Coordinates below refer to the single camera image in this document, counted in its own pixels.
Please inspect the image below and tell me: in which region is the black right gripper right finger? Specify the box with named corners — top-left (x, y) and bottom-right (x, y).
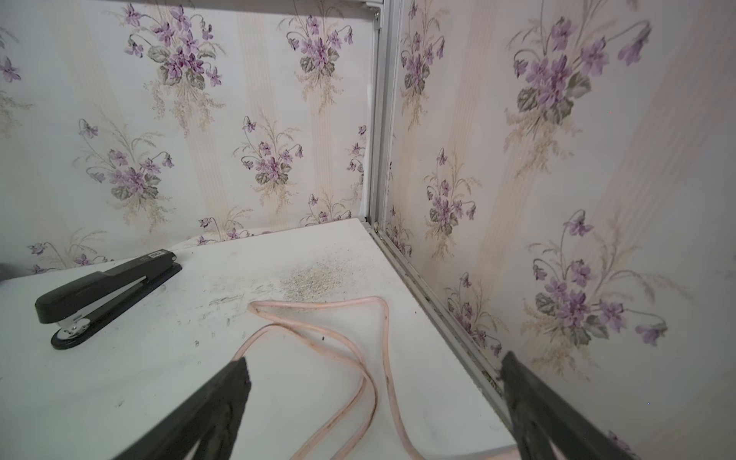
top-left (500, 352), bottom-right (631, 459)

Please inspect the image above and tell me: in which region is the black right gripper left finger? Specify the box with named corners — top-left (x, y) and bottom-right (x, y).
top-left (117, 358), bottom-right (251, 460)

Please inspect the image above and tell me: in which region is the black stapler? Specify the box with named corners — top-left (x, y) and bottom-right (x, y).
top-left (34, 249), bottom-right (182, 351)

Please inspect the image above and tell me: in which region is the aluminium corner frame post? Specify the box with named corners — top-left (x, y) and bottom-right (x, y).
top-left (364, 1), bottom-right (404, 230)

